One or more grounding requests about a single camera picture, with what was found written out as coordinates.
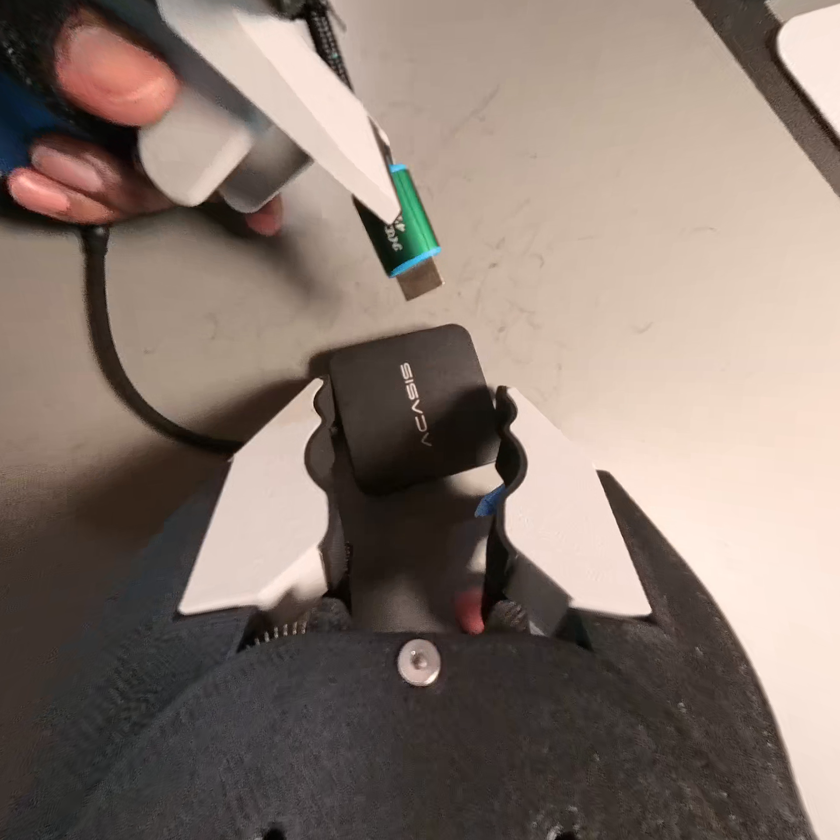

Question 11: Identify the green plug braided hdmi cable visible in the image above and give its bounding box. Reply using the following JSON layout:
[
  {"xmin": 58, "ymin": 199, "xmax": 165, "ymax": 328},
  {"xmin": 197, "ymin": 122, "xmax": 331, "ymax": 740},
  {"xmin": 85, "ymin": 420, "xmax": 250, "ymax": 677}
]
[{"xmin": 282, "ymin": 0, "xmax": 446, "ymax": 301}]

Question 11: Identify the black adapter hub with cable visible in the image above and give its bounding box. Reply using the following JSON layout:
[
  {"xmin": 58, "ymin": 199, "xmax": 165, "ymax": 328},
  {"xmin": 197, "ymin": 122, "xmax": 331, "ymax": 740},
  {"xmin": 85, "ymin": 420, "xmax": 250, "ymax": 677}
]
[{"xmin": 79, "ymin": 223, "xmax": 503, "ymax": 494}]

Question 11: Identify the person's left hand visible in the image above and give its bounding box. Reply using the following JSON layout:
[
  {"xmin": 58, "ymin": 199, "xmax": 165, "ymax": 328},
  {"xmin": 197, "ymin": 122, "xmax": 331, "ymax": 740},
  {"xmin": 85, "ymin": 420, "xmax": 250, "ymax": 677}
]
[{"xmin": 7, "ymin": 28, "xmax": 286, "ymax": 238}]

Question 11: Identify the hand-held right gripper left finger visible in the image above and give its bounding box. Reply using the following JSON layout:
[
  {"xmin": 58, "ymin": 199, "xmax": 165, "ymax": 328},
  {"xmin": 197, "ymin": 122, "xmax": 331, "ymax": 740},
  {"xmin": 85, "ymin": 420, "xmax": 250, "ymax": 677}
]
[{"xmin": 176, "ymin": 377, "xmax": 354, "ymax": 618}]

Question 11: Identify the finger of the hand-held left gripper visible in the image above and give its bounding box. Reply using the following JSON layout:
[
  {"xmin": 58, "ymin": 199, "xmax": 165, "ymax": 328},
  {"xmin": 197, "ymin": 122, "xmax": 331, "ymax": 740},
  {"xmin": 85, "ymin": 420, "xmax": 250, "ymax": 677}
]
[{"xmin": 157, "ymin": 0, "xmax": 404, "ymax": 223}]

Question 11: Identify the white desk stand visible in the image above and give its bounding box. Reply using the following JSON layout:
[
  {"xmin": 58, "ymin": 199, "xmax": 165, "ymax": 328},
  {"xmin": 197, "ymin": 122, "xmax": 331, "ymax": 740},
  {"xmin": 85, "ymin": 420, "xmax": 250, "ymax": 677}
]
[{"xmin": 776, "ymin": 0, "xmax": 840, "ymax": 148}]

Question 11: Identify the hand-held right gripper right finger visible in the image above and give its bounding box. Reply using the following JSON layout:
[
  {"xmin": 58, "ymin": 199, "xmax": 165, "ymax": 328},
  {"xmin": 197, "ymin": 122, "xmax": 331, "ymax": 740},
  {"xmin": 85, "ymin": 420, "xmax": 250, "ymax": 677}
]
[{"xmin": 474, "ymin": 385, "xmax": 655, "ymax": 635}]

